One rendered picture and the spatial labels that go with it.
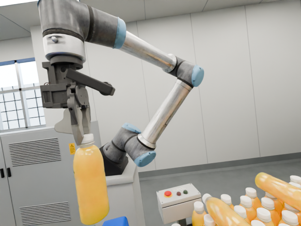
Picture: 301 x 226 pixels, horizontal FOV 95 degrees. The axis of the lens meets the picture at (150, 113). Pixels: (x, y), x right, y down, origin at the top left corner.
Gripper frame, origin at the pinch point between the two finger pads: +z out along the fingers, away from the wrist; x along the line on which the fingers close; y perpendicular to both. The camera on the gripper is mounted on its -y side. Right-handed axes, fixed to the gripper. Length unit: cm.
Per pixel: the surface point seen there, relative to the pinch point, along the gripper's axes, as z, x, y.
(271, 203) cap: 35, -11, -61
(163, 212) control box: 42, -24, -21
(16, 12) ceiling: -188, -214, 172
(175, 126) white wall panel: 39, -258, -89
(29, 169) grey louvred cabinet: 56, -152, 135
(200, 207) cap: 36, -16, -35
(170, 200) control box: 38, -25, -25
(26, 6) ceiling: -189, -203, 146
